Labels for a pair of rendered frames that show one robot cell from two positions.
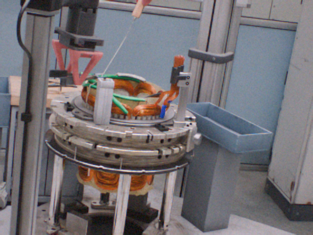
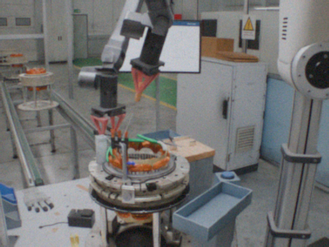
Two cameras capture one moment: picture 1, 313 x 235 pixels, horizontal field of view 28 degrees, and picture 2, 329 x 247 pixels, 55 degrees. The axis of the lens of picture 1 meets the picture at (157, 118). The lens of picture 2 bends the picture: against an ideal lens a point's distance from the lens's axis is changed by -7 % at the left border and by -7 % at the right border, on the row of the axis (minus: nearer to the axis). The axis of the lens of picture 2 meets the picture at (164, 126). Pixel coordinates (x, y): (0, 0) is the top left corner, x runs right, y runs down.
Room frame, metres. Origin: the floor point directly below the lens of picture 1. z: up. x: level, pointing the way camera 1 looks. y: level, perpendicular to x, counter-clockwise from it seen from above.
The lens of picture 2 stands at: (1.12, -0.89, 1.52)
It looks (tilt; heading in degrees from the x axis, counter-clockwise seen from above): 17 degrees down; 74
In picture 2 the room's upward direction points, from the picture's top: 1 degrees clockwise
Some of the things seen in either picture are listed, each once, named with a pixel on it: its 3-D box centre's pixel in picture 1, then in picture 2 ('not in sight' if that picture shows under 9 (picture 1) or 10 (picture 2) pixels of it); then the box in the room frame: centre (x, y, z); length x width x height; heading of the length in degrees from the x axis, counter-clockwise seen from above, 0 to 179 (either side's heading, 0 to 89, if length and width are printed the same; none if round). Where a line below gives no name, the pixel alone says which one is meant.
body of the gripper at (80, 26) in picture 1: (80, 23); (108, 100); (1.23, 0.18, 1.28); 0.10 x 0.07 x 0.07; 36
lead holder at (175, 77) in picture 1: (177, 74); (120, 143); (1.24, -0.03, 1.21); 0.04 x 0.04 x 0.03; 20
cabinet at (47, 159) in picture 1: (45, 145); (178, 182); (1.51, 0.28, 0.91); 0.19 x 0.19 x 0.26; 16
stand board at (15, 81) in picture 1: (50, 92); (180, 149); (1.51, 0.28, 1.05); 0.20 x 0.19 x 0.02; 106
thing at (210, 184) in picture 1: (213, 170); (211, 243); (1.48, -0.16, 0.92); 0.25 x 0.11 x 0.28; 35
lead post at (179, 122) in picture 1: (183, 99); (126, 163); (1.25, -0.05, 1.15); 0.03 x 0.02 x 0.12; 102
